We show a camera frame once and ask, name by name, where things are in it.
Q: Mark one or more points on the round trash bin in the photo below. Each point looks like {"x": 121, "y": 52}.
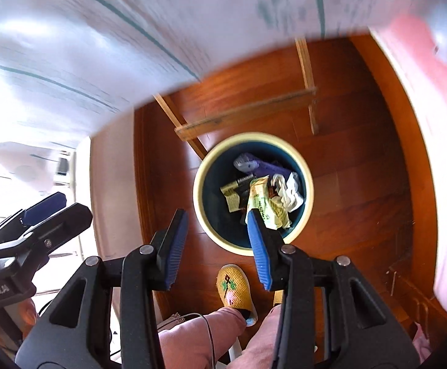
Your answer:
{"x": 226, "y": 229}

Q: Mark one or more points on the wooden table frame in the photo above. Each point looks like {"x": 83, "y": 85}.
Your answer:
{"x": 189, "y": 132}

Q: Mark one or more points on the yellow green snack wrapper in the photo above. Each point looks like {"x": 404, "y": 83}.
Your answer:
{"x": 270, "y": 208}

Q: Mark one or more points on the white paper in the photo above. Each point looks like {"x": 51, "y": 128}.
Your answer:
{"x": 287, "y": 191}

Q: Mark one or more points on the person left hand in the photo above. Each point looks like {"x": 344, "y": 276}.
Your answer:
{"x": 17, "y": 320}

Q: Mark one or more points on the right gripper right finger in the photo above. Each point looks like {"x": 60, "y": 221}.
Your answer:
{"x": 331, "y": 316}

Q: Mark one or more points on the left yellow slipper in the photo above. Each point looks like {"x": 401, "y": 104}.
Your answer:
{"x": 235, "y": 292}

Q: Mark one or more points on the pink bed sheet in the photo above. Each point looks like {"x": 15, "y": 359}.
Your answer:
{"x": 419, "y": 57}

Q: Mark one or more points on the leaf print tablecloth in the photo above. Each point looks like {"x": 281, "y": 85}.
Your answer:
{"x": 68, "y": 67}

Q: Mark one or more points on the purple plastic bag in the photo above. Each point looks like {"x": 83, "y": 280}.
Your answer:
{"x": 248, "y": 163}

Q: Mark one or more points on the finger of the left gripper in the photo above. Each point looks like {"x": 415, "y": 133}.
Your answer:
{"x": 39, "y": 209}
{"x": 52, "y": 233}

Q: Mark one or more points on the dark green crushed carton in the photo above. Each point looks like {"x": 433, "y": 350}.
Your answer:
{"x": 237, "y": 193}

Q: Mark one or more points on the pink trouser right leg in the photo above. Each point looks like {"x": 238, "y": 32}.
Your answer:
{"x": 259, "y": 353}

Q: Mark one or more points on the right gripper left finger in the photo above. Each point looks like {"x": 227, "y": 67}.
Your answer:
{"x": 74, "y": 331}

